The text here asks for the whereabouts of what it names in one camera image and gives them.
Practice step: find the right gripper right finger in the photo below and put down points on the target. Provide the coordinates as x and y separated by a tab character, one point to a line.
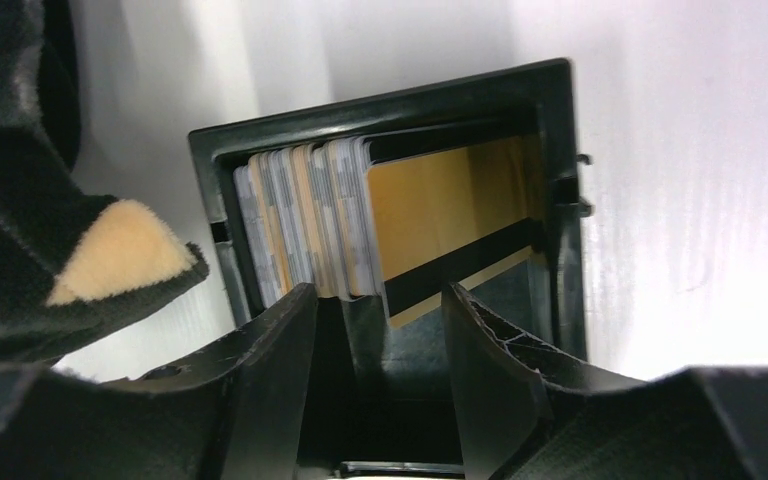
527	410

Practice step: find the black floral pillow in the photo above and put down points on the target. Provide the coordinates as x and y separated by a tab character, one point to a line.
74	267

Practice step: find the gold credit card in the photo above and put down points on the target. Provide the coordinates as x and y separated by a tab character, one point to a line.
461	215

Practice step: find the stack of cards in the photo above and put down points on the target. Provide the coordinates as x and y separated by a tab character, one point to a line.
307	217

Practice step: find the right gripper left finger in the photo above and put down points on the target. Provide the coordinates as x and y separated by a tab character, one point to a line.
231	410

